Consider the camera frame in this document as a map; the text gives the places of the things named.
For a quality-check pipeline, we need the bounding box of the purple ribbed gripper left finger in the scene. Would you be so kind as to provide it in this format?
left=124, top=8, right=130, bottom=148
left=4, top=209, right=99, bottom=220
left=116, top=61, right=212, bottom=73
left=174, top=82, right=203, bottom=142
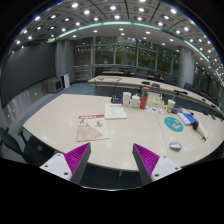
left=41, top=143, right=91, bottom=185

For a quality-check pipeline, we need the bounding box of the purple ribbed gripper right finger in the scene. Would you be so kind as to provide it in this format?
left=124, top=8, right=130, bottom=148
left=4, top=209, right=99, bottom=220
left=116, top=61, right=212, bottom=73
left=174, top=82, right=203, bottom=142
left=132, top=143, right=181, bottom=185

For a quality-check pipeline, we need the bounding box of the round teal mouse pad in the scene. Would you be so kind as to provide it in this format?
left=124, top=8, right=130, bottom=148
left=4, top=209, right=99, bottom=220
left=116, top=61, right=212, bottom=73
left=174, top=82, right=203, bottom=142
left=164, top=117, right=183, bottom=132

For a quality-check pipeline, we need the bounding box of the black office chair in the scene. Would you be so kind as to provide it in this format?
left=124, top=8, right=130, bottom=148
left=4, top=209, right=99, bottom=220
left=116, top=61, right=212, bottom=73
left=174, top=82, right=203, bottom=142
left=0, top=126, right=44, bottom=167

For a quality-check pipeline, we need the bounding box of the red and white magazine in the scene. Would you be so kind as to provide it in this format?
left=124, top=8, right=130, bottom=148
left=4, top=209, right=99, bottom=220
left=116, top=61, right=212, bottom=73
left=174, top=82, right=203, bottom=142
left=77, top=114, right=110, bottom=142

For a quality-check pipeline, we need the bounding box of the blue notebook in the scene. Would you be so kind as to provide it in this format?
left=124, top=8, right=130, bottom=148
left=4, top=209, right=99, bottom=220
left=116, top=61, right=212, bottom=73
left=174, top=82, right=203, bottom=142
left=178, top=113, right=198, bottom=126

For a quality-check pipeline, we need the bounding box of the white lidded mug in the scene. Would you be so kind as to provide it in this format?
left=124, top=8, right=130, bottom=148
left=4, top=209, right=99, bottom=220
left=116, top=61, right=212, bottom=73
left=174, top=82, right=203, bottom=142
left=131, top=95, right=140, bottom=108

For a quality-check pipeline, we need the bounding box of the white paper booklet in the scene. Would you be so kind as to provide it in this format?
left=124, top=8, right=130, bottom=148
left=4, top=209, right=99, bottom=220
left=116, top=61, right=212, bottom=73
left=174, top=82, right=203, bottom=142
left=104, top=104, right=127, bottom=119

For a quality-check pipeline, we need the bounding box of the paper cup with green band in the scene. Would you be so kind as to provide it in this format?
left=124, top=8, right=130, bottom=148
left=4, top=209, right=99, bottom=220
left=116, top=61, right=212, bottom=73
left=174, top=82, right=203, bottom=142
left=167, top=99, right=175, bottom=113

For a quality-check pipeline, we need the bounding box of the white cylindrical cup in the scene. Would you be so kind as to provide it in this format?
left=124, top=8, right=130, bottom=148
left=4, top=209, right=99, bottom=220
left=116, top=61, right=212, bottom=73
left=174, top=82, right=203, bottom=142
left=123, top=92, right=131, bottom=107

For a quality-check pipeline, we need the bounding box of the red water bottle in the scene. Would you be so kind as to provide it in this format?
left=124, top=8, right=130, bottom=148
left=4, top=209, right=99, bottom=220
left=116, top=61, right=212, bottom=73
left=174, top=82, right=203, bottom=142
left=140, top=87, right=149, bottom=109

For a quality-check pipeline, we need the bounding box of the grey box on floor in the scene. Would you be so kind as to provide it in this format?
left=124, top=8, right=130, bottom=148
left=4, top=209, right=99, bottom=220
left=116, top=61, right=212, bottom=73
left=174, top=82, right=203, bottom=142
left=47, top=79, right=63, bottom=93

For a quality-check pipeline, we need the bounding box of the white air purifier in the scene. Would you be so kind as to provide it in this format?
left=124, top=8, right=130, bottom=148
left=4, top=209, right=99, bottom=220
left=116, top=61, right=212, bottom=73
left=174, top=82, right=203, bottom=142
left=61, top=74, right=70, bottom=88

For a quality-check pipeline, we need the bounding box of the long rear conference table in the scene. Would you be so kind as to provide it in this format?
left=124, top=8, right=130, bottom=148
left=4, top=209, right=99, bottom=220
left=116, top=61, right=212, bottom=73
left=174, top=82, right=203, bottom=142
left=89, top=75, right=224, bottom=117

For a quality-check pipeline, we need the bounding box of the large dark projection screen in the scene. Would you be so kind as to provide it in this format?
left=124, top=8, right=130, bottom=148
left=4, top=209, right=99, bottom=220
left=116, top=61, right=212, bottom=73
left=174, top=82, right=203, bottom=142
left=0, top=43, right=56, bottom=106

